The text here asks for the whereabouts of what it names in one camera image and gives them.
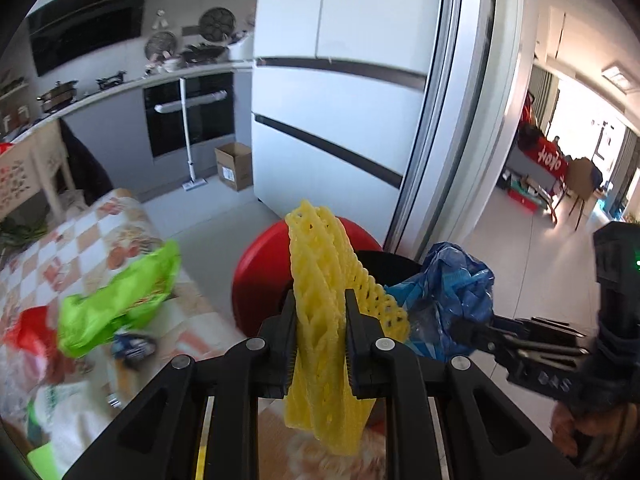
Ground yellow foam fruit net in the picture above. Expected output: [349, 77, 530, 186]
[284, 200, 410, 456]

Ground blue plastic bag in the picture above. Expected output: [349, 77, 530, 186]
[385, 242, 495, 362]

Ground green plastic wrapper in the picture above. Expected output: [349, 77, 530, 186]
[58, 240, 181, 359]

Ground red trash bin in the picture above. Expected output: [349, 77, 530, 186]
[231, 217, 390, 337]

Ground right hand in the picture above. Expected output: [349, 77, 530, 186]
[550, 403, 639, 479]

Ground small blue wrapper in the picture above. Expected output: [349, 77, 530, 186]
[111, 333, 157, 370]

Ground white stick mop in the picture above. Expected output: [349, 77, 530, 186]
[178, 77, 207, 193]

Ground cardboard box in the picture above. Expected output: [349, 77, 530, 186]
[215, 142, 253, 192]

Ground checkered tablecloth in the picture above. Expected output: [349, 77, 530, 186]
[0, 187, 392, 480]

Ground red plastic bag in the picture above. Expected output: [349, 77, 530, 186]
[2, 306, 58, 359]

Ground white refrigerator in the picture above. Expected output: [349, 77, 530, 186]
[252, 0, 454, 243]

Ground black built-in oven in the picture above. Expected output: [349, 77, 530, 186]
[143, 73, 234, 157]

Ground green vegetables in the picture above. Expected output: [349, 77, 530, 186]
[0, 217, 48, 255]

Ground white perforated chair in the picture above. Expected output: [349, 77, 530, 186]
[0, 119, 76, 223]

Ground cooking pot on stove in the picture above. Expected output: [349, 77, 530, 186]
[37, 80, 78, 114]

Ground black range hood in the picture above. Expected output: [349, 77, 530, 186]
[27, 0, 145, 76]

